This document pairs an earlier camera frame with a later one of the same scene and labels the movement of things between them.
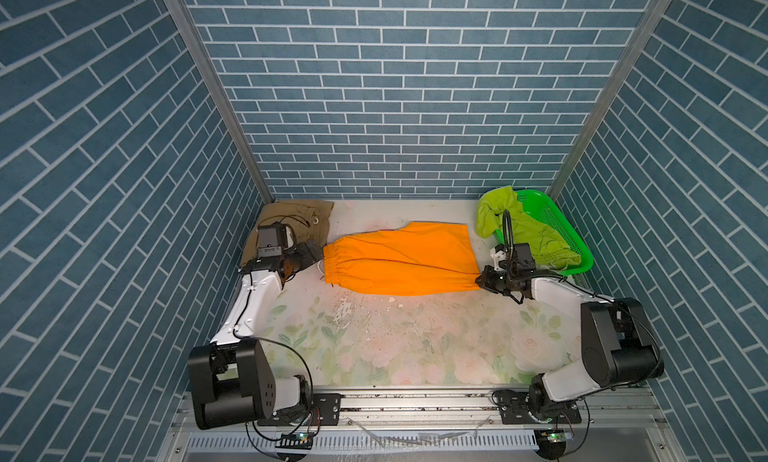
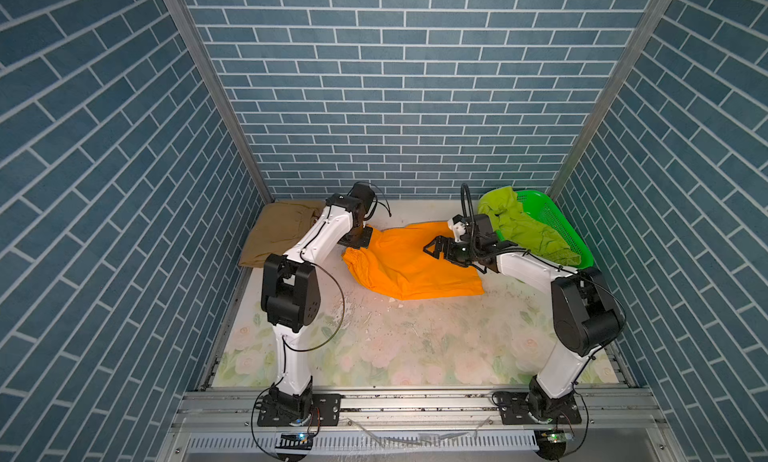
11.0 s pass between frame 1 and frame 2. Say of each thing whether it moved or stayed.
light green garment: stayed
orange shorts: moved
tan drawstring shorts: stayed
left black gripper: moved
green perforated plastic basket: stayed
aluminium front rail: stayed
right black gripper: moved
